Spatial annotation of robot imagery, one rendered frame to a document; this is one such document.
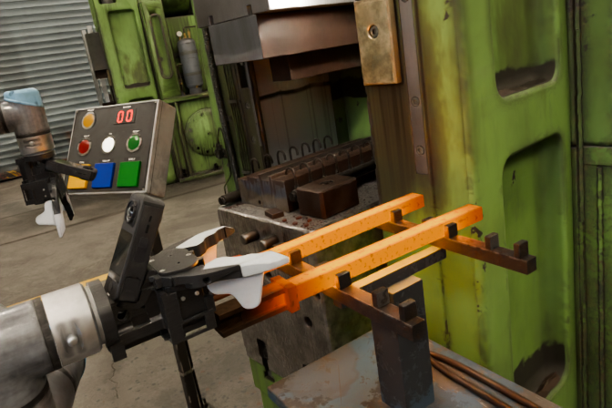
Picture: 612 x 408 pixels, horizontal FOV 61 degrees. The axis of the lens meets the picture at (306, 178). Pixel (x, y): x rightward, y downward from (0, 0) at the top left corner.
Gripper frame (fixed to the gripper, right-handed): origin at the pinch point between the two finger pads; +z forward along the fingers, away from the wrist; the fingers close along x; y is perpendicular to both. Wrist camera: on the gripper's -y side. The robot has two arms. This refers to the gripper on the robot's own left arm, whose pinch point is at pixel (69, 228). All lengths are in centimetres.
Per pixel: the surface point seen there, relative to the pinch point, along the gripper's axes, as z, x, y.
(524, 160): -2, 35, -107
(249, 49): -36, 19, -50
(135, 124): -20.6, -23.7, -19.6
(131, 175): -7.3, -15.8, -16.0
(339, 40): -35, 12, -73
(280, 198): -1, 20, -51
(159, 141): -14.9, -18.8, -25.5
